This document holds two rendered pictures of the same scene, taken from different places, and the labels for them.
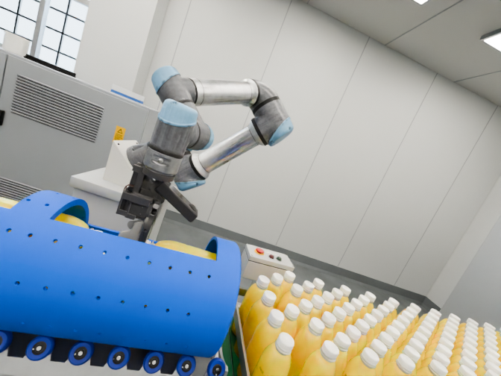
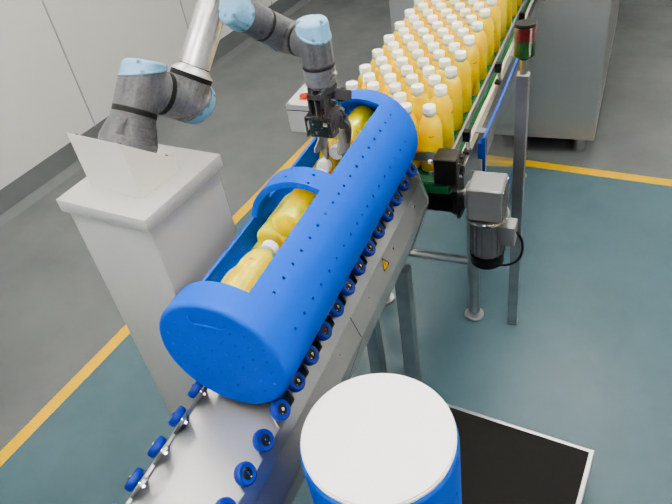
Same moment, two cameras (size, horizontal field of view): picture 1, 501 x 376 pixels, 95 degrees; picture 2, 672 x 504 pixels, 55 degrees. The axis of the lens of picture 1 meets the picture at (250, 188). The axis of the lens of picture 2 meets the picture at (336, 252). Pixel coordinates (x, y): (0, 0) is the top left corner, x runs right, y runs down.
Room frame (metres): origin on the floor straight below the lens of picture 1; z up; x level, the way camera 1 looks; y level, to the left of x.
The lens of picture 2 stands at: (-0.46, 1.26, 2.00)
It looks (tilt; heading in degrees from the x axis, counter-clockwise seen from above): 39 degrees down; 314
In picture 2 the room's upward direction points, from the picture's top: 11 degrees counter-clockwise
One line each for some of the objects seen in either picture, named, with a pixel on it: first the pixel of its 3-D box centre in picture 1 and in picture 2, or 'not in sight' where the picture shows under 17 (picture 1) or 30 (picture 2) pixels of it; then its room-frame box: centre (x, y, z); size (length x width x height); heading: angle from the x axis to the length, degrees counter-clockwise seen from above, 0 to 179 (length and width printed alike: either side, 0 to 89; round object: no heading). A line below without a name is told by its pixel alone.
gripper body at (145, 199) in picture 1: (147, 193); (324, 109); (0.50, 0.21, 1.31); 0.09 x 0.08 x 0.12; 105
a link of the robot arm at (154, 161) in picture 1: (162, 162); (321, 76); (0.50, 0.20, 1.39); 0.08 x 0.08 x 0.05
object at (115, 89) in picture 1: (128, 95); not in sight; (2.09, 1.33, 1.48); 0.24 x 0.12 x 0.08; 107
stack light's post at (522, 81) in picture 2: not in sight; (517, 215); (0.33, -0.52, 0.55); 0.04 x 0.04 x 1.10; 15
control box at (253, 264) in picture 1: (265, 265); (313, 104); (0.91, -0.18, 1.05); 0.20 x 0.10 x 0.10; 105
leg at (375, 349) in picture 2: not in sight; (372, 326); (0.62, 0.02, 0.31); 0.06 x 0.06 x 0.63; 15
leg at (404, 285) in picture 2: not in sight; (408, 333); (0.49, -0.01, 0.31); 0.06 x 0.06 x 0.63; 15
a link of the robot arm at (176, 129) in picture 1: (174, 128); (314, 42); (0.51, 0.20, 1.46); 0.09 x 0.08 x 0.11; 171
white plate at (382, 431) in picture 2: not in sight; (377, 435); (0.00, 0.76, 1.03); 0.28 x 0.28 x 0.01
